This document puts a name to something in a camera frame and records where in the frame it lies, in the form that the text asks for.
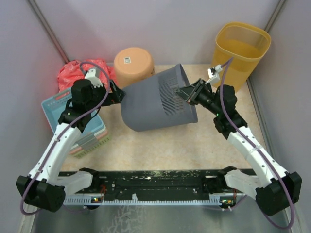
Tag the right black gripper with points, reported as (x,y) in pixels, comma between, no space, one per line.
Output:
(186,92)

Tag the yellow slatted waste bin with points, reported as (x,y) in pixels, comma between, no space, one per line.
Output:
(246,44)

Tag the stacked pastel baskets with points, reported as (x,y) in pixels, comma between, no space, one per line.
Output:
(90,142)

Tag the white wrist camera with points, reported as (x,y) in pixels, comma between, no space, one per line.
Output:
(213,74)
(93,75)

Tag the white slotted cable duct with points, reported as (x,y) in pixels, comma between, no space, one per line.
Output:
(88,200)

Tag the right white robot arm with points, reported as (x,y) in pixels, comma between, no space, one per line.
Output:
(273,187)

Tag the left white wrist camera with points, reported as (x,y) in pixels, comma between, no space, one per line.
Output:
(93,75)

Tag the blue plastic basket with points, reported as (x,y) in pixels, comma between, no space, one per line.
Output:
(55,105)

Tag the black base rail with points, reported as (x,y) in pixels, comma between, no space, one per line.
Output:
(158,185)

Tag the peach capybara print bucket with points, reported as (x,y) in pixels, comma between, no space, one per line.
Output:
(132,65)

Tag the grey slatted waste bin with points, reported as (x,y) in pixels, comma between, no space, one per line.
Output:
(151,103)

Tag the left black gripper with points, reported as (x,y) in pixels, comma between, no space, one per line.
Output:
(115,97)

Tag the pink plastic bag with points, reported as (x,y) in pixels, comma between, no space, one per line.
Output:
(71,72)

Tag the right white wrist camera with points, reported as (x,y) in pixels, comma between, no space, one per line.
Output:
(213,74)

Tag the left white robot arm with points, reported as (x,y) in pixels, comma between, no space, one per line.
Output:
(42,187)

